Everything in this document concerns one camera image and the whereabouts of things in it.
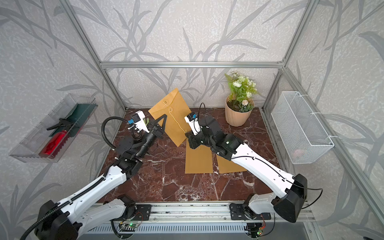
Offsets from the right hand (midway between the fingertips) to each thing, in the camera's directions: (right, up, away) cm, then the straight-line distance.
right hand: (185, 133), depth 70 cm
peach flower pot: (+30, +8, +29) cm, 43 cm away
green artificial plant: (+34, +18, +32) cm, 50 cm away
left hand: (-8, +8, -6) cm, 12 cm away
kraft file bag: (+6, -19, +22) cm, 30 cm away
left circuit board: (-29, -46, +2) cm, 54 cm away
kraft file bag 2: (+22, -22, +20) cm, 37 cm away
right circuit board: (+35, -47, 0) cm, 59 cm away
